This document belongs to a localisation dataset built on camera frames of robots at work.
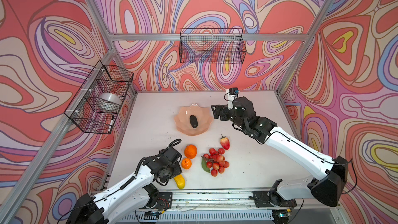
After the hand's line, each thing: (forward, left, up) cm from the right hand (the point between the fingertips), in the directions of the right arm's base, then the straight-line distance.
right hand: (220, 109), depth 75 cm
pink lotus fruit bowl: (+12, +22, -24) cm, 35 cm away
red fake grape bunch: (-18, +3, -22) cm, 28 cm away
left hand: (-21, +22, -26) cm, 40 cm away
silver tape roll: (+1, +52, +7) cm, 52 cm away
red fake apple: (-6, -4, -23) cm, 25 cm away
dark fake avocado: (+9, +14, -23) cm, 28 cm away
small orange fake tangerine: (-17, +18, -24) cm, 35 cm away
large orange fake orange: (-12, +16, -21) cm, 29 cm away
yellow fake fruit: (-26, +21, -23) cm, 41 cm away
